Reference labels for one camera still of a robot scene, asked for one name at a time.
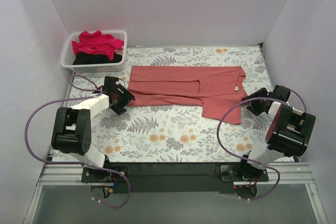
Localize white plastic laundry basket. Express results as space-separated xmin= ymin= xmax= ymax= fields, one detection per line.
xmin=61 ymin=30 xmax=128 ymax=73

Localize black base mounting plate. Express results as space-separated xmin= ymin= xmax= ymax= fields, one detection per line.
xmin=81 ymin=162 xmax=269 ymax=194

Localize salmon pink t-shirt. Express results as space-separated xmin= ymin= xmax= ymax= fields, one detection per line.
xmin=128 ymin=66 xmax=247 ymax=124

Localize aluminium frame rail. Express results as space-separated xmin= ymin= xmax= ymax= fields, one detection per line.
xmin=37 ymin=162 xmax=315 ymax=185

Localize magenta t-shirt in basket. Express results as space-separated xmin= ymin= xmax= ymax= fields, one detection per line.
xmin=71 ymin=30 xmax=124 ymax=59

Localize black t-shirt in basket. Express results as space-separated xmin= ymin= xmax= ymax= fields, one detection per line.
xmin=73 ymin=52 xmax=122 ymax=65

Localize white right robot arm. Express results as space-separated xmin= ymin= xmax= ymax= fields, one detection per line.
xmin=237 ymin=85 xmax=316 ymax=181

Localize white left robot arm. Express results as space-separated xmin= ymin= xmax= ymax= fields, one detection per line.
xmin=51 ymin=76 xmax=135 ymax=168

